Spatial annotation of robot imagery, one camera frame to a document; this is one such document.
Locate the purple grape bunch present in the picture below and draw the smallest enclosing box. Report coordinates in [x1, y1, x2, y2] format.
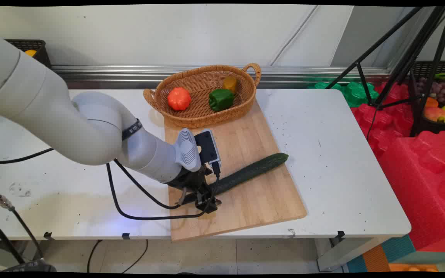
[418, 77, 445, 104]

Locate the dark fruit basket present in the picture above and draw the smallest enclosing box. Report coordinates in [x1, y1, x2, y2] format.
[410, 61, 445, 136]

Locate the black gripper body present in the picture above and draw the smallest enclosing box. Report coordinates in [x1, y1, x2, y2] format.
[167, 164, 212, 194]

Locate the orange red tomato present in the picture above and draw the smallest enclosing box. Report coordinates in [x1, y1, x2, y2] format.
[167, 87, 192, 111]

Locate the thin cable with metal connector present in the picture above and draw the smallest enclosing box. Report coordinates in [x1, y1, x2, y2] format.
[0, 188, 44, 260]

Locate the white table leg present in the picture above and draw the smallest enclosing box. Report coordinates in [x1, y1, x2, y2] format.
[315, 236, 389, 272]

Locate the wooden cutting board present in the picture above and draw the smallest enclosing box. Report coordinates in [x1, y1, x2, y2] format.
[164, 98, 307, 242]

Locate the woven wicker basket with handles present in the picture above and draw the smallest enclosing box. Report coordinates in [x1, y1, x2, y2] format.
[143, 63, 262, 129]

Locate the long dark green cucumber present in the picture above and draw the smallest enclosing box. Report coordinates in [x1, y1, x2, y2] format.
[182, 153, 289, 204]

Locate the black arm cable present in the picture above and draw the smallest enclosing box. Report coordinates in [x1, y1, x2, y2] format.
[0, 148, 181, 210]

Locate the blue orange foam mat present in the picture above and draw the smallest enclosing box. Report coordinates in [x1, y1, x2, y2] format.
[346, 235, 445, 273]

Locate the green foam mat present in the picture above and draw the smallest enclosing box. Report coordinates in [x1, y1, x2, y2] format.
[308, 80, 380, 108]

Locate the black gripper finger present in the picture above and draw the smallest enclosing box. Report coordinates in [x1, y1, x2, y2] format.
[195, 190, 222, 214]
[175, 188, 189, 207]

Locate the black stand base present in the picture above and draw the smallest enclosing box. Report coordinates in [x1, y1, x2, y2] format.
[2, 259, 57, 273]

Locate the large red foam block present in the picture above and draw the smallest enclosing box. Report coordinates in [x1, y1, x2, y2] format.
[379, 131, 445, 252]

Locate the black tripod stand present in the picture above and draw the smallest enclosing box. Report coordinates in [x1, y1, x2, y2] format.
[325, 6, 445, 137]

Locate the yellow bell pepper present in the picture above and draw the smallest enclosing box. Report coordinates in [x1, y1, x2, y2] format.
[223, 76, 239, 93]

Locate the low red foam mat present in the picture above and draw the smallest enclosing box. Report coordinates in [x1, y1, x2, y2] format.
[351, 81, 414, 159]

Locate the black floor cable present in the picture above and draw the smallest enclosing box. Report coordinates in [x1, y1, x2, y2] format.
[87, 239, 103, 273]
[120, 239, 149, 274]

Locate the red yellow mango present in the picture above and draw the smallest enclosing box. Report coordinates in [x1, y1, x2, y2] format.
[423, 107, 445, 122]

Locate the metal wall rail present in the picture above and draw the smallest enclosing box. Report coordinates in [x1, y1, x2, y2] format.
[51, 65, 391, 90]

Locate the thick black cable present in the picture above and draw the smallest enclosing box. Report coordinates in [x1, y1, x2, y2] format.
[0, 215, 27, 265]

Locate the dark woven storage basket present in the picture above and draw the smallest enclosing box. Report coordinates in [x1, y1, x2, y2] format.
[4, 39, 52, 69]

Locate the green bell pepper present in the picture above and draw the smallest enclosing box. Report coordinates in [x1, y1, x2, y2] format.
[208, 89, 235, 112]

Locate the thin black tripod cable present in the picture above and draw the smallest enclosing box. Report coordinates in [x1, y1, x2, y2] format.
[366, 108, 380, 142]

